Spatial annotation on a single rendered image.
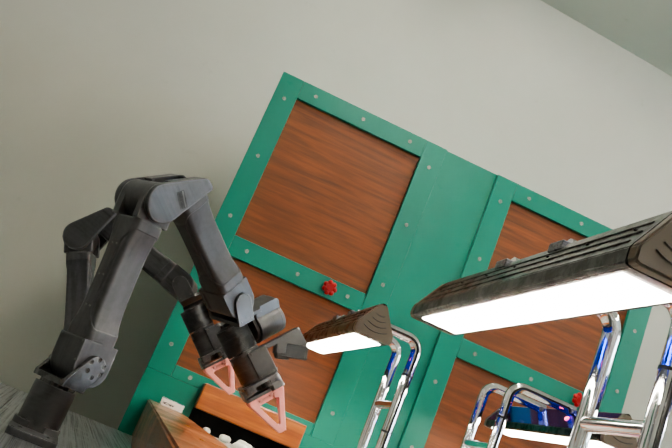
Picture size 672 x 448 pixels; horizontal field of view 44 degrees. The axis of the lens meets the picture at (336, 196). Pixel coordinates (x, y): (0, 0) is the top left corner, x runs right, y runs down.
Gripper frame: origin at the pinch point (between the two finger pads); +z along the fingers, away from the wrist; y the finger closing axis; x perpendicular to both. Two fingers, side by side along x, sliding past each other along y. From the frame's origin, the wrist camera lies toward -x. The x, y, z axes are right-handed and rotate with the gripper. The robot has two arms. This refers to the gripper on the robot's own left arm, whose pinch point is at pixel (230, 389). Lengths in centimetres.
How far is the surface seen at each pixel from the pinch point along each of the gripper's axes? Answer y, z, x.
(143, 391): 50, -7, 17
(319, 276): 50, -15, -41
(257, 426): 44.3, 14.4, -6.3
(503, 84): 135, -56, -173
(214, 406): 44.3, 4.4, 1.7
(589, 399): -88, 17, -32
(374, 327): -27.6, 0.4, -27.7
